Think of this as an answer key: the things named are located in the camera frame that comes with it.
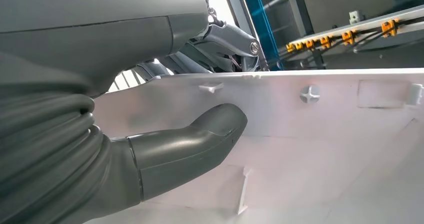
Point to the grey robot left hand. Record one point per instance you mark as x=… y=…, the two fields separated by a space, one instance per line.
x=82 y=33

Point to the small blue shelf rack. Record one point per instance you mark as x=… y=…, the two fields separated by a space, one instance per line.
x=261 y=26

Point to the orange clip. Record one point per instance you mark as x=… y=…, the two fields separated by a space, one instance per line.
x=348 y=37
x=290 y=48
x=389 y=27
x=310 y=44
x=298 y=46
x=325 y=42

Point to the small white block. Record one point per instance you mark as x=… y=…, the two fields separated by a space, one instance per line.
x=356 y=16

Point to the silver rail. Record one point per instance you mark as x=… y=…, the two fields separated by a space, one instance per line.
x=367 y=25

